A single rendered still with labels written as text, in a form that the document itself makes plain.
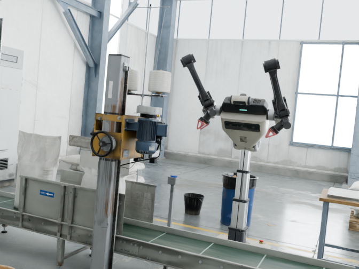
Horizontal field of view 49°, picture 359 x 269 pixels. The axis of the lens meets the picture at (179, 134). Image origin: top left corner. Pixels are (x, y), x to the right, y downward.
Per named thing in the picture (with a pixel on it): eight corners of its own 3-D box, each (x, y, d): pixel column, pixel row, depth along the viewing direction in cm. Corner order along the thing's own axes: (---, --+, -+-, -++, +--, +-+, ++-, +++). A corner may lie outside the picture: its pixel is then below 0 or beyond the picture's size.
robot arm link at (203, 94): (192, 53, 308) (179, 59, 309) (192, 53, 303) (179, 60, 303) (214, 102, 320) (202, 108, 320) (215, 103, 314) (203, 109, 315)
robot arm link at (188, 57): (190, 50, 315) (179, 56, 316) (192, 53, 302) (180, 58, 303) (212, 100, 329) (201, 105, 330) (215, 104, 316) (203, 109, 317)
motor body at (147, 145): (160, 153, 287) (162, 119, 285) (149, 155, 273) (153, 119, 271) (141, 151, 293) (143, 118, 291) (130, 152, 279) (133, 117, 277)
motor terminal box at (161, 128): (166, 139, 288) (168, 124, 287) (166, 140, 277) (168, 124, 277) (155, 139, 287) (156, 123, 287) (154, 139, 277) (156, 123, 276)
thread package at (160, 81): (173, 95, 299) (175, 72, 298) (164, 93, 283) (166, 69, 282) (154, 93, 305) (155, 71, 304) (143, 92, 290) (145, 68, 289)
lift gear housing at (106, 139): (115, 151, 277) (116, 136, 277) (111, 152, 272) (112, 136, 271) (102, 150, 281) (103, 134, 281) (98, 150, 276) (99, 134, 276)
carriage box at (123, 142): (143, 157, 306) (147, 117, 304) (120, 160, 275) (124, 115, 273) (116, 153, 315) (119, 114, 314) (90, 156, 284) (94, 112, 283)
